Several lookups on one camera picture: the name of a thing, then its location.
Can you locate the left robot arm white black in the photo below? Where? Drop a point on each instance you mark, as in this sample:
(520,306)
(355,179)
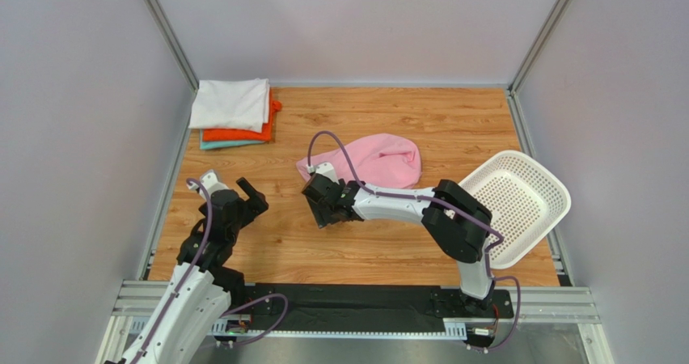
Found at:
(201,288)

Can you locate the pink t shirt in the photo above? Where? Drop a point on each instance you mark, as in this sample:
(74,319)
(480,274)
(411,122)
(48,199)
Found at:
(383,159)

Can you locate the folded white t shirt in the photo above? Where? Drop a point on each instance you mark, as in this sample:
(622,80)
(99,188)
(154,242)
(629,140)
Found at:
(231,105)

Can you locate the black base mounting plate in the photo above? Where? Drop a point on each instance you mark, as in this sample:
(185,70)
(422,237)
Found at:
(363,308)

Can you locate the folded teal t shirt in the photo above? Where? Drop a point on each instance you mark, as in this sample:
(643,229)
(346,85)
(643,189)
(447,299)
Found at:
(214,145)

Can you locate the aluminium corner post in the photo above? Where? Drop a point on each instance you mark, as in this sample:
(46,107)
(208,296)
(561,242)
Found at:
(163,23)
(545,32)

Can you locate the folded orange t shirt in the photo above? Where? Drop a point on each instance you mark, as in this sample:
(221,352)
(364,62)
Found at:
(265,135)

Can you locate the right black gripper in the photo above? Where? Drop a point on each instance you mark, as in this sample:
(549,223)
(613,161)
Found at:
(319,201)

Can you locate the aluminium frame rail front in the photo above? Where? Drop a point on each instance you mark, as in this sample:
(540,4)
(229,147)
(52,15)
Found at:
(539,305)

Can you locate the right aluminium corner post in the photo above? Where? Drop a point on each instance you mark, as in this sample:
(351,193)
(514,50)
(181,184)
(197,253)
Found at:
(545,32)

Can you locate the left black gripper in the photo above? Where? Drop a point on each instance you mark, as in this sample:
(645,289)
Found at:
(257,199)

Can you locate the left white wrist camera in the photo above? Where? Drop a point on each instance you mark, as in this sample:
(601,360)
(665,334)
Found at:
(210,181)

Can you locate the left aluminium corner post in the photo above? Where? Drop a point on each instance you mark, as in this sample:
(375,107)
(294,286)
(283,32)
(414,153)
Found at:
(163,23)

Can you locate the white perforated plastic basket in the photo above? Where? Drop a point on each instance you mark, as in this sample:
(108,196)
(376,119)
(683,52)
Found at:
(526,201)

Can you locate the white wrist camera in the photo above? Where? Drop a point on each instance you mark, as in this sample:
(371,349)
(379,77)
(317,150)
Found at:
(210,181)
(324,169)

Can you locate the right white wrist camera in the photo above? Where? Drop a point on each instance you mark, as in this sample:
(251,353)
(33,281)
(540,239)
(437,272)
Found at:
(324,169)

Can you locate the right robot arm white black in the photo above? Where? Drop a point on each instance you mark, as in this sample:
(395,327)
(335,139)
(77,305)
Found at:
(455,220)

